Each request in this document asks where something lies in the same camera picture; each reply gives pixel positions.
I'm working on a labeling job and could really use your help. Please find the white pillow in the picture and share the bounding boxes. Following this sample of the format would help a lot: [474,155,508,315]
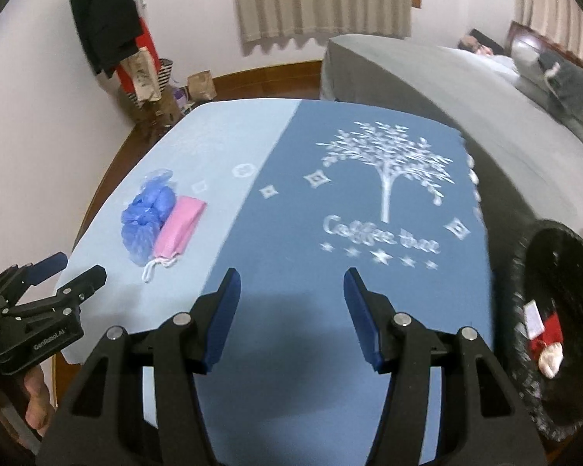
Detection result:
[510,39,583,150]

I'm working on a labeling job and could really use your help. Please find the grey bed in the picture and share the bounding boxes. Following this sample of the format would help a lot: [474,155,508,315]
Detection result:
[321,34,583,253]

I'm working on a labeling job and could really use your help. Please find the striped bag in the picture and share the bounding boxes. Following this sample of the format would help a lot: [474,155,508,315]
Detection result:
[158,58,175,99]

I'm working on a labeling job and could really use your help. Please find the person's left forearm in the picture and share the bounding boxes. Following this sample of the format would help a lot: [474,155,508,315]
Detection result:
[0,387,40,456]

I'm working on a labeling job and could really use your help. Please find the grey fluffy garment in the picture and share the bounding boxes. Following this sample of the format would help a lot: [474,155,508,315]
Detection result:
[534,51,583,130]

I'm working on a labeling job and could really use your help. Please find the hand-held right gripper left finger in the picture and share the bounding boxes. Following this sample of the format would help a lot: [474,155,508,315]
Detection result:
[36,267,242,466]

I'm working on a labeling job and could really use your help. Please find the brown paper bag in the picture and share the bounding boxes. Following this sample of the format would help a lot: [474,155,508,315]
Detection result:
[187,70,218,101]

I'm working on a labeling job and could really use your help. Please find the red garment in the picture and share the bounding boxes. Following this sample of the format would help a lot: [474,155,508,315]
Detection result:
[115,17,157,94]

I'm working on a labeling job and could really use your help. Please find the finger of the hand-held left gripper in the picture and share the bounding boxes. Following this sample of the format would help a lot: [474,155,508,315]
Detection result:
[9,264,108,322]
[0,251,70,308]

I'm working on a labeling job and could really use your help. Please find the beige tote bag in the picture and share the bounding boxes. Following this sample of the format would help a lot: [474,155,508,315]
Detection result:
[121,49,159,104]

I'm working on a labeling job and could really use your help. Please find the bin with black bag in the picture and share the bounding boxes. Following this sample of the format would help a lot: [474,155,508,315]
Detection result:
[508,220,583,443]

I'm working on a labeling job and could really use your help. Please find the blue plastic bags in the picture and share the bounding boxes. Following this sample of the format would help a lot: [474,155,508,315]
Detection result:
[120,169,180,268]

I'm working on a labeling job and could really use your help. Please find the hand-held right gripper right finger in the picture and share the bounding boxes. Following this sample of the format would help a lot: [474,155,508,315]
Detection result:
[343,267,550,466]

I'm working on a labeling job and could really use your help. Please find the red cloth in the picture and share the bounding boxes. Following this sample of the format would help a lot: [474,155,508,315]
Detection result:
[529,313,565,351]

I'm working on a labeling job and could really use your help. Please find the cream fluffy cloth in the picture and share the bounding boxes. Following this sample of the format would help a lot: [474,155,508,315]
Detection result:
[537,342,565,379]

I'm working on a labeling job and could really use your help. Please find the blue tree printed blanket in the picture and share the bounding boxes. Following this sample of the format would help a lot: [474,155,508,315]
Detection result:
[53,99,497,466]

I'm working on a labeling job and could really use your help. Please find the person's left hand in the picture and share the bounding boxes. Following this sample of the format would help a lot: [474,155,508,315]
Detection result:
[22,363,56,441]

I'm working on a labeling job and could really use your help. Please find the black jacket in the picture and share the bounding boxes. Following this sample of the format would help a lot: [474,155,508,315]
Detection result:
[70,0,145,79]

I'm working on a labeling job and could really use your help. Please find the wooden headboard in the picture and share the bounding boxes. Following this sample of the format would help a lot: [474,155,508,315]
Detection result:
[508,20,583,89]

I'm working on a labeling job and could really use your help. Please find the pink pouch with cord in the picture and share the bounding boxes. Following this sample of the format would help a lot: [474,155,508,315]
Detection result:
[142,195,208,283]

